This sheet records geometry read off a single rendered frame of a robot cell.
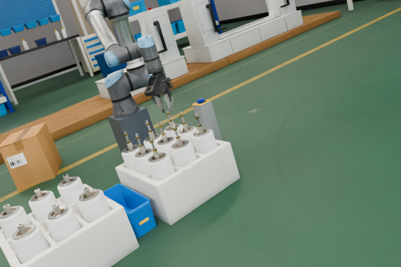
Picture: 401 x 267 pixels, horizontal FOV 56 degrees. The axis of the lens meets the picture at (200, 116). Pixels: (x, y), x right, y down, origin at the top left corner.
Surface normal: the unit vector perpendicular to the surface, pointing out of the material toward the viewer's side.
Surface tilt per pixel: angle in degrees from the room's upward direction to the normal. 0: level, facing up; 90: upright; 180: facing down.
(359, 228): 0
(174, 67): 90
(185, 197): 90
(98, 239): 90
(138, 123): 90
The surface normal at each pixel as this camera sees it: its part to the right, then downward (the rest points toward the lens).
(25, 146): 0.17, 0.25
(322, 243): -0.28, -0.91
